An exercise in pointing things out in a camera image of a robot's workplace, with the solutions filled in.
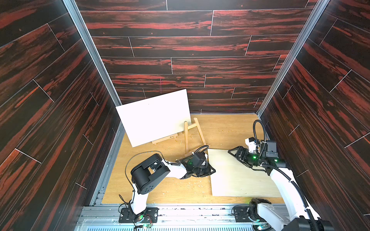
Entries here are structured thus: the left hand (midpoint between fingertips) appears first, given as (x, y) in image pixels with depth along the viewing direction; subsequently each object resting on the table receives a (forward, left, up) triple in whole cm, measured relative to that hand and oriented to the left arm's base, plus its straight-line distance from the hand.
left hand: (216, 173), depth 85 cm
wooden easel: (+27, +27, +1) cm, 38 cm away
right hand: (+7, -10, +11) cm, 17 cm away
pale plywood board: (+24, +42, +21) cm, 53 cm away
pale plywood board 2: (+1, -12, -7) cm, 14 cm away
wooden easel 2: (+21, +18, +19) cm, 33 cm away
